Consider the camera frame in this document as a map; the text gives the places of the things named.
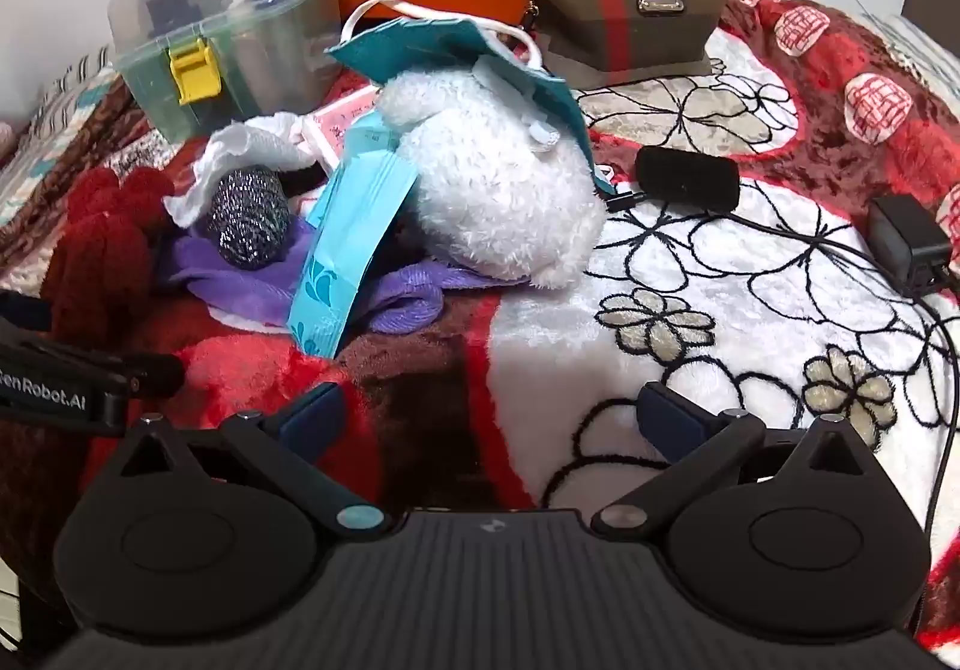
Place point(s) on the brown striped zip pouch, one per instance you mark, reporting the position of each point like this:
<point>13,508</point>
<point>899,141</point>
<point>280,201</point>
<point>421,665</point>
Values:
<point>585,17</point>

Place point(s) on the steel wool scrubber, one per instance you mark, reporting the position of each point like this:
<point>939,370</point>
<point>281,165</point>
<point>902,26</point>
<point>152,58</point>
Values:
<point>247,220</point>

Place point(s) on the grey striped cloth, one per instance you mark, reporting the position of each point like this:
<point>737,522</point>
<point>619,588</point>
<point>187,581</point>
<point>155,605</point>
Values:
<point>915,47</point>

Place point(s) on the clear plastic storage box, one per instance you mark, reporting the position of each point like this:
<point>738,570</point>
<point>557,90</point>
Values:
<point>247,39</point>

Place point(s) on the white plush toy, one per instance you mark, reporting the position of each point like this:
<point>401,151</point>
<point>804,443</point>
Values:
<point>495,190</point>

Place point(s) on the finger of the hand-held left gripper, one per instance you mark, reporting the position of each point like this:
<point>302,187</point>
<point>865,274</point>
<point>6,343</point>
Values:
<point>150,373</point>

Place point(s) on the purple cloth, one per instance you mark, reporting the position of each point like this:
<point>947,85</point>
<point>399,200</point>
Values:
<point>405,298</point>

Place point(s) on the teal face mask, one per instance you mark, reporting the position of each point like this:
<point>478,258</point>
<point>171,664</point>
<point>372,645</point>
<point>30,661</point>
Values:
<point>420,47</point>

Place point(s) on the red floral printed blanket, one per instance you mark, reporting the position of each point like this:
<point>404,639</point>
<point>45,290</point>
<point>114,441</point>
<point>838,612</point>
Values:
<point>750,310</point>

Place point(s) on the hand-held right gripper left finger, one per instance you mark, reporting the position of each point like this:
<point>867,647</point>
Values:
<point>315,409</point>

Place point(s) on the black fabric case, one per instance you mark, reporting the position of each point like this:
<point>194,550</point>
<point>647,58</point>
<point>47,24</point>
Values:
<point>690,178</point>

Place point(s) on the black power adapter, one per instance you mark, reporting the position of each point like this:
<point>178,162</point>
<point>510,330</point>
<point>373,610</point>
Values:
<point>900,238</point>

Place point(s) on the striped plaid bedsheet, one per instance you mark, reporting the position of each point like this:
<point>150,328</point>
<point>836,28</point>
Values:
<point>67,92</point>

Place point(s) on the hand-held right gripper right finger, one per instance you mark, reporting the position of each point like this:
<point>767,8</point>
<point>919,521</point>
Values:
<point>667,415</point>

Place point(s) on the red plush toy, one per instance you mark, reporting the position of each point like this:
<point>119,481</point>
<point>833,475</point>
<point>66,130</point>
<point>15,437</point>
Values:
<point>97,250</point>

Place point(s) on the light blue tissue packet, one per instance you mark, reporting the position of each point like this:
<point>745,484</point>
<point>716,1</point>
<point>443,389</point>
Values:
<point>337,265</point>

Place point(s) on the white cloth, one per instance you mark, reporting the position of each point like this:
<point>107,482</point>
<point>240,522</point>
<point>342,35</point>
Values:
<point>240,145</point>

